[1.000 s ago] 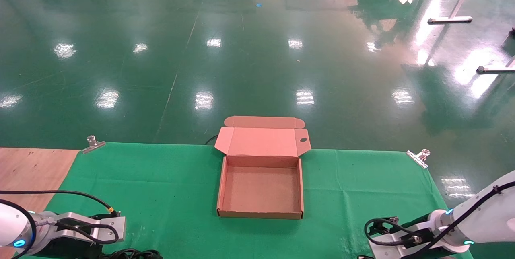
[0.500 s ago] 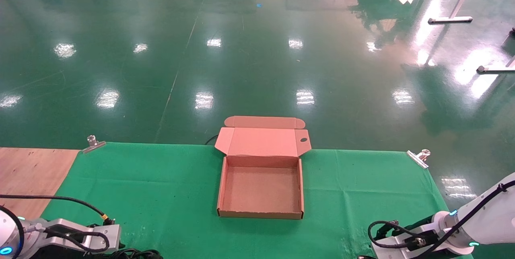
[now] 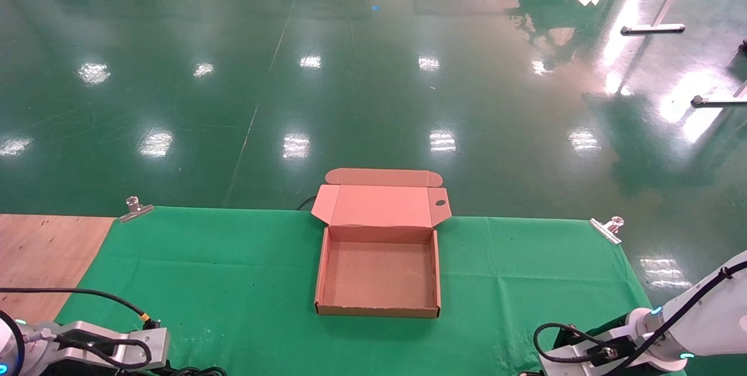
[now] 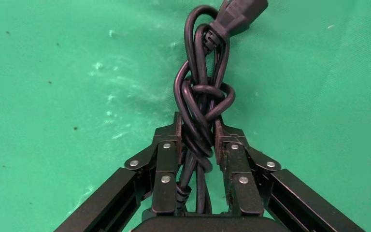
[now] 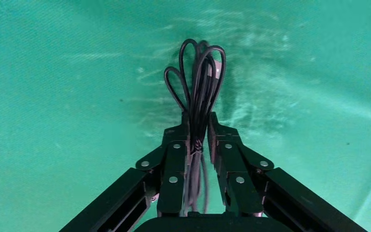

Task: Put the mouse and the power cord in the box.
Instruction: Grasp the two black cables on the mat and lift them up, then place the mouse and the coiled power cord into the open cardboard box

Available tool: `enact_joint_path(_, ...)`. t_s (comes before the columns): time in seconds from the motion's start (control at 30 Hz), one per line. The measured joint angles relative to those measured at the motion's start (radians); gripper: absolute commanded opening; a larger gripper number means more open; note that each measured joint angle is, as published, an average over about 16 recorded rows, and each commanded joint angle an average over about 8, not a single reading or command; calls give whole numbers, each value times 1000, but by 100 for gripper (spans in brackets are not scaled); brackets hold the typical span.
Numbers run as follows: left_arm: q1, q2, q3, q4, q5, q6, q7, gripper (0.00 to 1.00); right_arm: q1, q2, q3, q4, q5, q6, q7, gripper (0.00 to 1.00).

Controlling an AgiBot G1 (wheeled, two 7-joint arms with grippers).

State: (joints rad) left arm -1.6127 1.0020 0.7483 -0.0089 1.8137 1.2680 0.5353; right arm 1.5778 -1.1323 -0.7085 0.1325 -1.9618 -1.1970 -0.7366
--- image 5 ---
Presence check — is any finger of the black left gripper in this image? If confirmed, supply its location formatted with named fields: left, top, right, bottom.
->
left=207, top=112, right=369, bottom=232
left=59, top=112, right=192, bottom=232

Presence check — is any black wired computer mouse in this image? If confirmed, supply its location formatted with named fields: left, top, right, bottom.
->
left=163, top=38, right=228, bottom=216

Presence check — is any green tablecloth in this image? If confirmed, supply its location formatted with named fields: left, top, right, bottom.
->
left=0, top=0, right=371, bottom=232

